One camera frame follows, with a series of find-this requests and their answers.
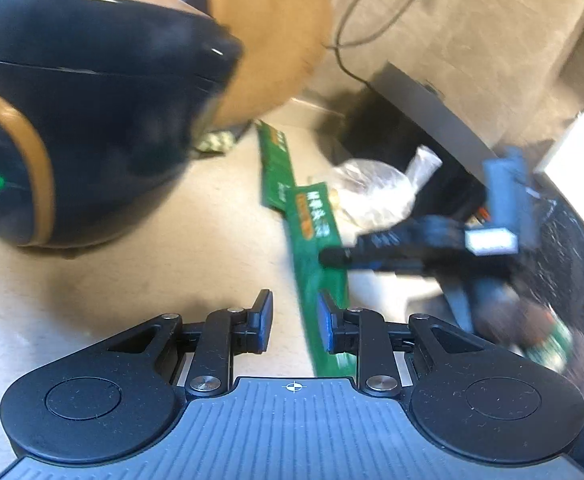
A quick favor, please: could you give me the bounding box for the dark grey countertop appliance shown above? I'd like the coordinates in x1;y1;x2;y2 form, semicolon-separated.
322;60;513;221

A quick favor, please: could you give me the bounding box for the clear plastic bag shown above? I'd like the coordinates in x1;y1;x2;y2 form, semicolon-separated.
329;145;443;233

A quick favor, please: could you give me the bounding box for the white range hood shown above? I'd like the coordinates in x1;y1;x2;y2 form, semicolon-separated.
534;107;584;201

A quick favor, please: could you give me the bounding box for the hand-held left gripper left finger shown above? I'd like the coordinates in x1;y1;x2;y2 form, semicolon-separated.
107;288;274;400

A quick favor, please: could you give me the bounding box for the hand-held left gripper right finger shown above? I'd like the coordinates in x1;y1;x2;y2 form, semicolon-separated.
317;290;483;400

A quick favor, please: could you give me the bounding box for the round wooden cutting board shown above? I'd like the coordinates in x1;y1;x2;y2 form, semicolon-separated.
62;0;334;128

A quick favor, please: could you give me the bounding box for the black plastic bag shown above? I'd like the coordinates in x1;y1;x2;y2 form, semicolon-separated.
522;180;584;361

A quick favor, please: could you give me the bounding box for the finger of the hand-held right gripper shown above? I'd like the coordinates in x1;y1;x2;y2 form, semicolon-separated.
357;216;468;251
319;247;453;276

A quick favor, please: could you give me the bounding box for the green packet with orange label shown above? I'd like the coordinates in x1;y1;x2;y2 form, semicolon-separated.
284;185;358;377

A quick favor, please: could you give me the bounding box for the person's right hand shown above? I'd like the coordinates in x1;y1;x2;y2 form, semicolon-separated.
474;295;555;346

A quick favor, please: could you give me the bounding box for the black power cable with plug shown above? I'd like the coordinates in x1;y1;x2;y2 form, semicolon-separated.
334;0;438;86

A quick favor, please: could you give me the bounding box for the black and gold rice cooker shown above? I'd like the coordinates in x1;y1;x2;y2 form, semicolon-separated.
0;0;245;251

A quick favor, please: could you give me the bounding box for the glass jar of pickles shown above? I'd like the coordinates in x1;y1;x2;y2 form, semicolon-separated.
464;207;493;228

